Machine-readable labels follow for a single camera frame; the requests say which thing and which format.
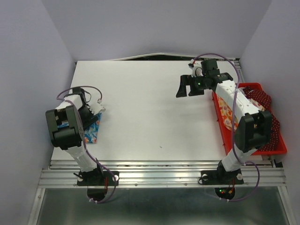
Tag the red polka dot skirt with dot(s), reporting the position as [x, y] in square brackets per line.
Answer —
[262, 100]

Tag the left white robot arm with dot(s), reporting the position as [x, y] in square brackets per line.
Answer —
[67, 124]

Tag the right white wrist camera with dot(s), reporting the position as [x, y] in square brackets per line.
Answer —
[196, 69]

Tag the orange floral cream skirt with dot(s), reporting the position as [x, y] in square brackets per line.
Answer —
[226, 112]

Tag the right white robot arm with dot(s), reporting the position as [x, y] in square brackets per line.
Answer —
[254, 125]

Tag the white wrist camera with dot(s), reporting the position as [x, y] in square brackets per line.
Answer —
[196, 69]
[96, 108]

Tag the aluminium frame rail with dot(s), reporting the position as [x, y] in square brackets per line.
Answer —
[159, 174]

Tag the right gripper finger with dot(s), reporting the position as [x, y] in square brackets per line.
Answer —
[195, 91]
[184, 82]

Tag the blue floral skirt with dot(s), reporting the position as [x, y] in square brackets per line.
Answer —
[91, 132]

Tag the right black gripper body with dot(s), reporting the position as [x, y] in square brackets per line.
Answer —
[200, 82]

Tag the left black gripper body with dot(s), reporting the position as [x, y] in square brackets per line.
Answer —
[86, 114]

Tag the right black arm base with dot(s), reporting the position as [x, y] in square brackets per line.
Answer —
[212, 177]

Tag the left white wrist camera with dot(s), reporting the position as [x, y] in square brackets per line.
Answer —
[96, 108]

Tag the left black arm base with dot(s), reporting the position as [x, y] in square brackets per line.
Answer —
[110, 178]

